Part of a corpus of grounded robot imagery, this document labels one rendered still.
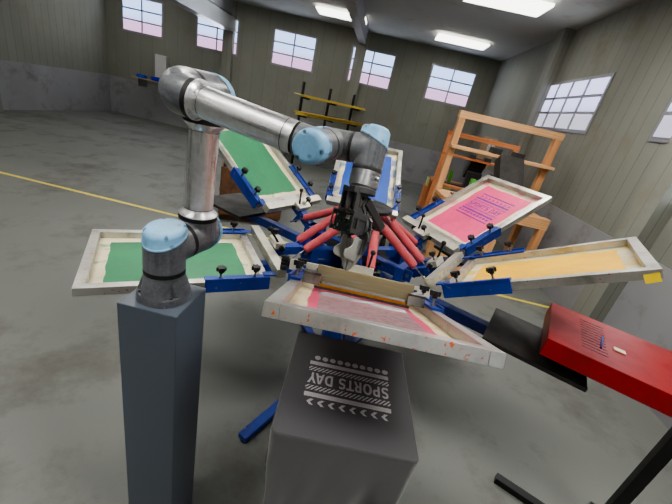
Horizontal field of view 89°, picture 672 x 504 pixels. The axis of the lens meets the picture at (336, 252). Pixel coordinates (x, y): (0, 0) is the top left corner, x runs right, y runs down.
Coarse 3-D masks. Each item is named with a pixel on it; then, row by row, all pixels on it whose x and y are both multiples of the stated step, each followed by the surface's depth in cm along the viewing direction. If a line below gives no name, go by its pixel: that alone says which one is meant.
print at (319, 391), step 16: (320, 368) 125; (336, 368) 127; (352, 368) 129; (368, 368) 131; (320, 384) 118; (336, 384) 120; (352, 384) 122; (368, 384) 123; (384, 384) 125; (304, 400) 111; (320, 400) 112; (336, 400) 114; (352, 400) 115; (368, 400) 116; (384, 400) 118; (368, 416) 110; (384, 416) 112
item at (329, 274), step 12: (324, 276) 139; (336, 276) 139; (348, 276) 139; (360, 276) 139; (372, 276) 139; (360, 288) 139; (372, 288) 139; (384, 288) 139; (396, 288) 139; (408, 288) 139
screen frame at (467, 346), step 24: (288, 288) 104; (264, 312) 79; (288, 312) 79; (312, 312) 79; (432, 312) 126; (360, 336) 80; (384, 336) 80; (408, 336) 80; (432, 336) 81; (456, 336) 101; (480, 360) 80; (504, 360) 80
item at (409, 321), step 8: (384, 304) 141; (368, 312) 114; (376, 312) 117; (384, 312) 121; (392, 312) 125; (408, 312) 134; (376, 320) 103; (384, 320) 106; (392, 320) 109; (400, 320) 112; (408, 320) 116; (416, 320) 119; (408, 328) 102; (416, 328) 105; (424, 328) 108
